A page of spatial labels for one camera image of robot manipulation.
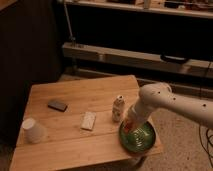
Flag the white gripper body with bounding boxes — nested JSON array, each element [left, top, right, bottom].
[[124, 104, 148, 128]]

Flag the red pepper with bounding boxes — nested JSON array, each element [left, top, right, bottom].
[[125, 123, 133, 130]]

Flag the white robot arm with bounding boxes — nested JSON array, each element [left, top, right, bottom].
[[123, 82, 213, 132]]

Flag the green ceramic bowl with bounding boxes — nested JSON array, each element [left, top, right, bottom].
[[119, 121, 156, 153]]

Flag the white patterned bottle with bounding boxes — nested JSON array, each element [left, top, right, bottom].
[[112, 95, 125, 122]]

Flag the black object on shelf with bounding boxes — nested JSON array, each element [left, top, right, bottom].
[[160, 54, 189, 64]]

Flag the white rectangular block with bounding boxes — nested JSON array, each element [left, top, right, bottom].
[[81, 112, 96, 131]]

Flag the long metal shelf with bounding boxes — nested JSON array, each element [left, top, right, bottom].
[[62, 42, 213, 80]]

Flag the wooden table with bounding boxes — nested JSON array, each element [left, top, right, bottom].
[[8, 74, 164, 171]]

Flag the dark grey rectangular block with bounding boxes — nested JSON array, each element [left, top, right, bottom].
[[47, 100, 67, 112]]

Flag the metal vertical pole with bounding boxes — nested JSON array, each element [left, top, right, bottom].
[[62, 0, 78, 73]]

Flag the white paper cup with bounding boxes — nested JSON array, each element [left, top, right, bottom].
[[22, 118, 46, 143]]

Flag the black cable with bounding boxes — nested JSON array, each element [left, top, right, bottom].
[[198, 61, 213, 161]]

